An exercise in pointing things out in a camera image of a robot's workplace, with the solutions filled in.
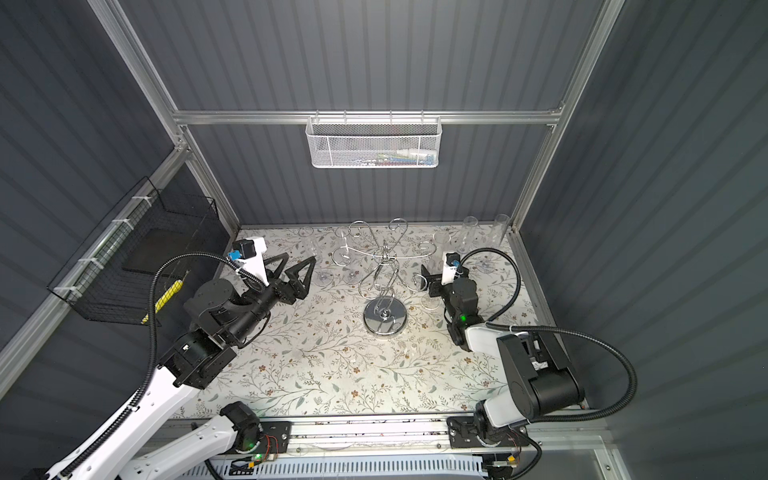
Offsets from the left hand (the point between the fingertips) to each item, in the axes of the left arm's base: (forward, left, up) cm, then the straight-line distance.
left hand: (301, 257), depth 62 cm
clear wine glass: (+10, -33, -38) cm, 51 cm away
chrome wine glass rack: (+5, -18, -35) cm, 39 cm away
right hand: (+13, -35, -21) cm, 43 cm away
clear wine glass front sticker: (+23, -45, -15) cm, 53 cm away
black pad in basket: (+13, +41, -9) cm, 45 cm away
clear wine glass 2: (+39, -42, -37) cm, 69 cm away
